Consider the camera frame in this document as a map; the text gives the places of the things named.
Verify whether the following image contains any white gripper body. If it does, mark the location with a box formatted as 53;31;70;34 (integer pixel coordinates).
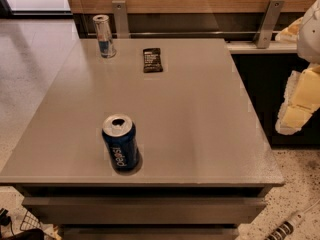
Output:
297;0;320;64

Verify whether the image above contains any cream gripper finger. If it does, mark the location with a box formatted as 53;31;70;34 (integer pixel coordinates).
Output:
275;17;302;43
275;64;320;135

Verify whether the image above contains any blue pepsi can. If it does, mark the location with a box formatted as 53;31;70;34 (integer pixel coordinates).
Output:
102;114;140;171

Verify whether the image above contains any silver blue energy drink can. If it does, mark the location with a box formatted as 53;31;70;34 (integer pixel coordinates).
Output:
93;14;116;58

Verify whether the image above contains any grey drawer cabinet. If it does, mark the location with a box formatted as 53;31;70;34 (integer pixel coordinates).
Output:
1;39;284;240

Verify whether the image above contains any white power strip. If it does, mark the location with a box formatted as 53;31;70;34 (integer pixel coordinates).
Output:
264;199;320;240

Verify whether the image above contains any black snack bar wrapper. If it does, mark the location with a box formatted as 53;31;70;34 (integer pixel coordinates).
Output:
143;48;163;73

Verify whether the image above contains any right metal bracket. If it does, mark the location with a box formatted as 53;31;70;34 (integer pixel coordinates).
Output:
253;0;285;49

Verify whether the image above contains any metal bracket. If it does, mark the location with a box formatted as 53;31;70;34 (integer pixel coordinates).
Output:
253;0;285;49
112;0;130;39

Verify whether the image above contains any left metal bracket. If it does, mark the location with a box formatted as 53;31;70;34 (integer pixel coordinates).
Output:
112;0;130;39

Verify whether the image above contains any black wire basket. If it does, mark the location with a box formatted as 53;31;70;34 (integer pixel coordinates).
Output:
0;207;46;240

